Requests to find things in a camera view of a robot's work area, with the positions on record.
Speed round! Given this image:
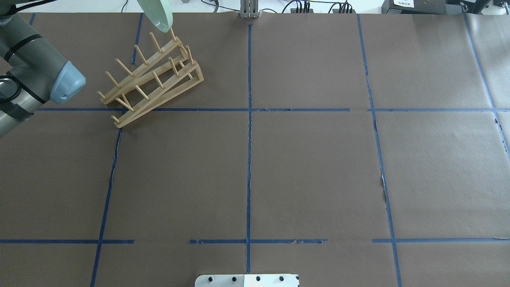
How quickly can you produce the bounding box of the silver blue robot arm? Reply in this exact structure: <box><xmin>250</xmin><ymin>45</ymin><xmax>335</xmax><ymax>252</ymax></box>
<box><xmin>0</xmin><ymin>0</ymin><xmax>86</xmax><ymax>136</ymax></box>

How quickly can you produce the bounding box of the grey post bracket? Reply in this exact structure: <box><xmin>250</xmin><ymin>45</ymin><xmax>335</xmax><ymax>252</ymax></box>
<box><xmin>240</xmin><ymin>0</ymin><xmax>260</xmax><ymax>18</ymax></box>

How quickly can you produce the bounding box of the wooden dish rack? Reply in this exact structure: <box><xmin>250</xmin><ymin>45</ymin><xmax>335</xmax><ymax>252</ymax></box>
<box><xmin>97</xmin><ymin>27</ymin><xmax>204</xmax><ymax>129</ymax></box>

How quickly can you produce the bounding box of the light green ceramic plate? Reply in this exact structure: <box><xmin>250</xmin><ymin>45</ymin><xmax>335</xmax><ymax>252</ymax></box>
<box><xmin>137</xmin><ymin>0</ymin><xmax>173</xmax><ymax>33</ymax></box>

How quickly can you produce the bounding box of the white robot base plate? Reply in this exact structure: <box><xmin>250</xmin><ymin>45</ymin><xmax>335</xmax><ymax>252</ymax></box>
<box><xmin>194</xmin><ymin>273</ymin><xmax>300</xmax><ymax>287</ymax></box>

